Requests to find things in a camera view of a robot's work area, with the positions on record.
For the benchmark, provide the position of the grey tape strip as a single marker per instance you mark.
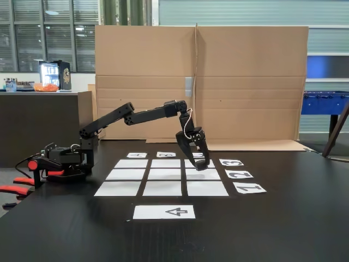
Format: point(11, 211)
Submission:
point(189, 86)

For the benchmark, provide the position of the brown cardboard screen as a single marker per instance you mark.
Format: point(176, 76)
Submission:
point(144, 54)
point(251, 54)

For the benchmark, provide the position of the dark wooden leg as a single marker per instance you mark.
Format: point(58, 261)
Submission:
point(336, 131)

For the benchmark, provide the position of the paper sheet letter B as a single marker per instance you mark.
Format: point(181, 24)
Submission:
point(166, 154)

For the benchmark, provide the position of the paper sheet letter A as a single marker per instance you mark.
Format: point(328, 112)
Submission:
point(137, 155)

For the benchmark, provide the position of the black round token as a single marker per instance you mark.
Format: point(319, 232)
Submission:
point(201, 166)

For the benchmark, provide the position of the blue and white box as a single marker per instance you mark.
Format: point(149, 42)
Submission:
point(11, 86)

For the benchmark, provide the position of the blue foosball table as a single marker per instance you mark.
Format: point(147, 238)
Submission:
point(321, 105)

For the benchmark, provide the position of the orange snack bag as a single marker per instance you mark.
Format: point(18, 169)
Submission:
point(46, 87)

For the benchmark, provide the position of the dark brown counter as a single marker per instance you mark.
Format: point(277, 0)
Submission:
point(27, 122)

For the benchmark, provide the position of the white arrow paper sheet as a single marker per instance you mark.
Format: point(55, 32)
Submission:
point(163, 212)

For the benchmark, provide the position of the thin brown cardboard sheet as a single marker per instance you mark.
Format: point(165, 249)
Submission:
point(92, 88)

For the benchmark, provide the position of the black mini fridge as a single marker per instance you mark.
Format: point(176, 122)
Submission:
point(65, 76)

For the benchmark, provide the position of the paper sheet number 2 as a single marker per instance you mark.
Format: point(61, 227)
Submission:
point(239, 174)

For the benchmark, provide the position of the paper sheet number 1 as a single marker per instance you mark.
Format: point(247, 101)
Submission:
point(249, 188)

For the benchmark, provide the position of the paper sheet number 3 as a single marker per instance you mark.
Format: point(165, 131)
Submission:
point(231, 162)

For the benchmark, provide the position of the red and black clamp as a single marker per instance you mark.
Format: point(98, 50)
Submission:
point(33, 165)

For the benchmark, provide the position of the white paper grid square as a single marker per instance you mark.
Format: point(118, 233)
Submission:
point(210, 176)
point(207, 189)
point(125, 174)
point(164, 174)
point(131, 163)
point(212, 164)
point(165, 163)
point(117, 189)
point(162, 189)

